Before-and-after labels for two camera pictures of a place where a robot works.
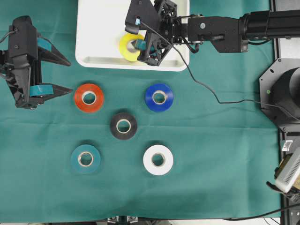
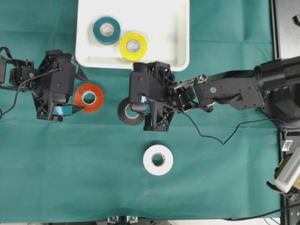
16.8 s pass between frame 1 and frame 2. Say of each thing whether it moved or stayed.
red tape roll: stayed
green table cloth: stayed
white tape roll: stayed
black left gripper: moved
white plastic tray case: stayed
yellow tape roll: stayed
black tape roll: moved
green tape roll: moved
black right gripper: moved
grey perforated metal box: stayed
